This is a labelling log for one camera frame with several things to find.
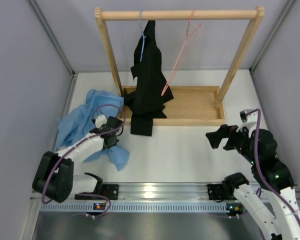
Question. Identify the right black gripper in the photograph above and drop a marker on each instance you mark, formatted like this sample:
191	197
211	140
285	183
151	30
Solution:
225	131

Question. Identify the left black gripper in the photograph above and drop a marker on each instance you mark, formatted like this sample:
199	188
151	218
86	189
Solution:
116	141

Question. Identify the light blue shirt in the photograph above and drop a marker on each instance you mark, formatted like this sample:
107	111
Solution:
78	123

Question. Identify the pink wire hanger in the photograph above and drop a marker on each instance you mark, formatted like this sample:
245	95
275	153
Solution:
190	37

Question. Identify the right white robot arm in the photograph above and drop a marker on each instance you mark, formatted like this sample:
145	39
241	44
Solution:
273	207

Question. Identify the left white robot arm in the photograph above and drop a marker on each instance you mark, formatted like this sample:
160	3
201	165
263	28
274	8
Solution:
56	177

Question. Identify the black shirt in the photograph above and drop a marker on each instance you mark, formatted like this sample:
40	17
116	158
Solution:
146	102

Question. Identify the wooden clothes rack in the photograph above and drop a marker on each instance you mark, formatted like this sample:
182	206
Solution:
192	105

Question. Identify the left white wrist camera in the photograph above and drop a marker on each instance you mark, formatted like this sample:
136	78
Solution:
99	121

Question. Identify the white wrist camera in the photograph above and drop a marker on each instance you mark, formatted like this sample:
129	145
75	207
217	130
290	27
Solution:
99	121
248	118

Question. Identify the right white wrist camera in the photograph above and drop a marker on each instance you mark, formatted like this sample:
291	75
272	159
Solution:
248	118

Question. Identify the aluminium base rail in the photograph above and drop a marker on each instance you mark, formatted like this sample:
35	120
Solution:
166	191

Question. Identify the slotted cable duct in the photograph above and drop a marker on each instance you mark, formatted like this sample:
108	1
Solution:
143	207

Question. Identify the blue wire hanger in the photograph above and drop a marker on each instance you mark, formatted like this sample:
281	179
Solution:
143	36

